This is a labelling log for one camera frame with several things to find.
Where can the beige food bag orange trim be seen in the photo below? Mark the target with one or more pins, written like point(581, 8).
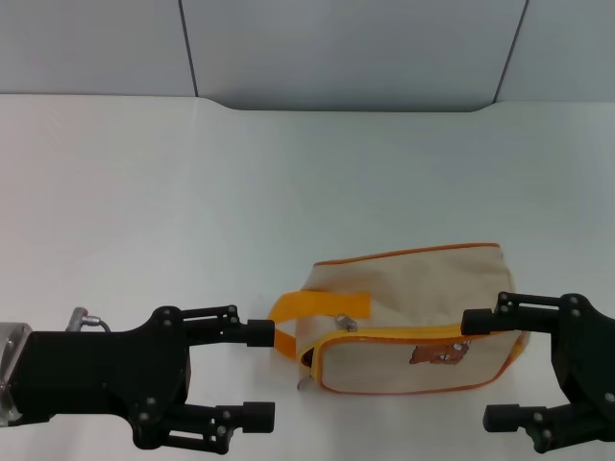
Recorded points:
point(408, 293)

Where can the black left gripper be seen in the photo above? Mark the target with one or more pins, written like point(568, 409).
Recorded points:
point(96, 374)

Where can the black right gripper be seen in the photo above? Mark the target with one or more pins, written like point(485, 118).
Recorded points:
point(591, 355)

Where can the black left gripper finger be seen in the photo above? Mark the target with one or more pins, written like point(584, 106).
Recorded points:
point(259, 333)
point(257, 418)

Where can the silver metal zipper pull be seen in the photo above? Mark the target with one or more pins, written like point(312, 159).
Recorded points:
point(346, 322)

